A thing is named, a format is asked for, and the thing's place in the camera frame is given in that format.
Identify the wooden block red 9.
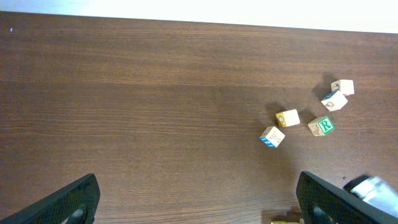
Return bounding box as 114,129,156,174
331,80,354,96

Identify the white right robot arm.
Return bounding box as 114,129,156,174
343,174,398,218

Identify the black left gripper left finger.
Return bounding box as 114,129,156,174
1,174,100,223

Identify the wooden block blue side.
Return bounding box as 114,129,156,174
259,126,285,148

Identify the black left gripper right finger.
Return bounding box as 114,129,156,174
296,171,394,224

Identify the wooden block red Q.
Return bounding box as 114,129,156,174
321,90,348,111

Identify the wooden block green R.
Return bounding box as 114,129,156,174
308,116,335,136

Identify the wooden block green side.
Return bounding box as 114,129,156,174
275,109,300,128

